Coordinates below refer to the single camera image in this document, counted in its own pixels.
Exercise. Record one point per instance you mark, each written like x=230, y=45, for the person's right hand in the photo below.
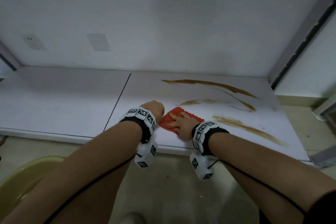
x=183, y=126

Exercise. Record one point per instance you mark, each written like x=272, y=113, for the person's left hand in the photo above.
x=155, y=108

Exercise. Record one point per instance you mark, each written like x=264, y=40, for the red cleaning cloth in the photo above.
x=173, y=113

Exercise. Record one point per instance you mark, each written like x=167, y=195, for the white metal shelf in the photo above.
x=65, y=105

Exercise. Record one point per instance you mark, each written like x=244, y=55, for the person's left forearm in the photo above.
x=73, y=179

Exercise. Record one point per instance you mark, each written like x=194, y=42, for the person's right forearm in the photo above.
x=275, y=168

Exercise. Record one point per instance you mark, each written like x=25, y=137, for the black left wristband with markers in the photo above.
x=143, y=121

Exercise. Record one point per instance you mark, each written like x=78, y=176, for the black wristband with markers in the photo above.
x=143, y=121
x=206, y=137

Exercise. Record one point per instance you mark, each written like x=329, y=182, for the black right wristband with markers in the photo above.
x=206, y=137

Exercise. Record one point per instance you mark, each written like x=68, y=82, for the white clog shoe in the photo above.
x=132, y=218

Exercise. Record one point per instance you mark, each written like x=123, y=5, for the white metal storage rack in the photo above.
x=325, y=111

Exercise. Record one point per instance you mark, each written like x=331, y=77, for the yellow plastic basin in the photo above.
x=18, y=179

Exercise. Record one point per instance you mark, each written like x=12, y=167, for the blank white wall plate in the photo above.
x=99, y=42

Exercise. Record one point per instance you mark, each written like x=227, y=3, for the white wall socket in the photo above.
x=33, y=42

